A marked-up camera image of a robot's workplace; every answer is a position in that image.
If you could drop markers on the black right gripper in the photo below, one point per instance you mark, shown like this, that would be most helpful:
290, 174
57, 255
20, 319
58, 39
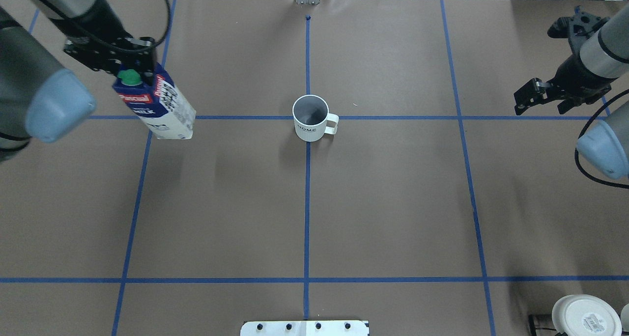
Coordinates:
570, 75

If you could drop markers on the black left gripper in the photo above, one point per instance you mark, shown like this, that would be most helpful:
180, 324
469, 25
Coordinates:
100, 24

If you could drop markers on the blue white milk carton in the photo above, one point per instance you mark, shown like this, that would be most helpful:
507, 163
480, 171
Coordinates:
161, 106

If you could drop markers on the white ribbed mug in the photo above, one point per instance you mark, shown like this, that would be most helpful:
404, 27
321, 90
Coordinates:
313, 119

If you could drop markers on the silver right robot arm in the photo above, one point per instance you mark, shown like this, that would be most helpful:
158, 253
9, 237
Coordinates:
599, 56

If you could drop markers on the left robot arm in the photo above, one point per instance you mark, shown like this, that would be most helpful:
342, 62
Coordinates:
42, 99

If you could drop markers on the white ribbed cup upside down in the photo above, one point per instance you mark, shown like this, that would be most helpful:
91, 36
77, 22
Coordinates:
585, 315

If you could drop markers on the white mug on rack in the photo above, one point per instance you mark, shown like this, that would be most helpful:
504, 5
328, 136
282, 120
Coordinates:
624, 317

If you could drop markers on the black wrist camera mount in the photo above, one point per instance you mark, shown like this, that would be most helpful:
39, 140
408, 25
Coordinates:
576, 29

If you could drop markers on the black wire mug rack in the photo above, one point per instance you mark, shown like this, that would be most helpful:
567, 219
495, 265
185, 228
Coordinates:
541, 325

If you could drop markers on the white camera pole base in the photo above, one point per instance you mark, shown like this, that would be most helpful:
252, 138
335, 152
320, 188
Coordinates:
306, 328

